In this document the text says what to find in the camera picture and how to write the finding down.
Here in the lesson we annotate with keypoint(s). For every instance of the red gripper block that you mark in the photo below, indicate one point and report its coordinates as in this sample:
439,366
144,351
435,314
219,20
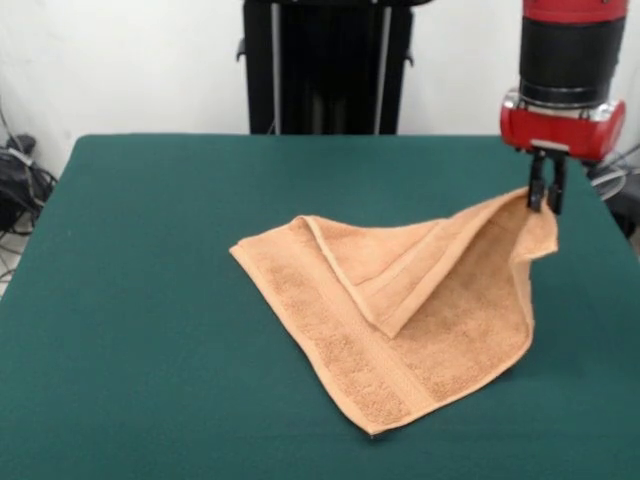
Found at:
575,132

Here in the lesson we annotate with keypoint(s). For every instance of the tan terry towel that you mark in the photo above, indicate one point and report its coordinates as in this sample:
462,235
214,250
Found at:
400,310

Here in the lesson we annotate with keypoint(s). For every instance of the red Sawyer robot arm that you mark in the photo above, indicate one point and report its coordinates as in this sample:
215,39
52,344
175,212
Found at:
570,50

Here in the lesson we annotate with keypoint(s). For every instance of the dark green table cloth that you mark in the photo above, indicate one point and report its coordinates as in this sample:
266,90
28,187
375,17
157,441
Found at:
150,325

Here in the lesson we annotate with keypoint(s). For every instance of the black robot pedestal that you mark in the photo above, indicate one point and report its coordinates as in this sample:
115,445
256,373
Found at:
325,75

